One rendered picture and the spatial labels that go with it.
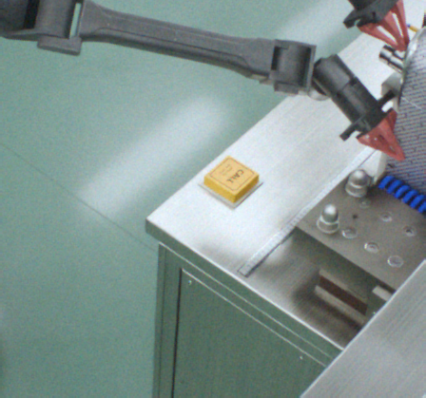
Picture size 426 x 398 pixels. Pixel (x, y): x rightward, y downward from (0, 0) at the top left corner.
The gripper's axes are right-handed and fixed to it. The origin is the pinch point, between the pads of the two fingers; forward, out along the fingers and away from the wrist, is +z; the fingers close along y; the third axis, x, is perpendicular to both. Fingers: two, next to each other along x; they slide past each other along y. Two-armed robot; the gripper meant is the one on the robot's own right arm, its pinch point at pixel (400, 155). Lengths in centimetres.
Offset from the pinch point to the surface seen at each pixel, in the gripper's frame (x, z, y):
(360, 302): -9.1, 13.4, 18.9
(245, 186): -24.7, -12.2, 10.4
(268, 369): -33.8, 14.6, 25.9
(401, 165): -1.3, 1.5, 0.3
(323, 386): 66, -1, 79
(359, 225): -3.8, 3.7, 13.0
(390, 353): 67, 2, 73
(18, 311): -135, -23, 13
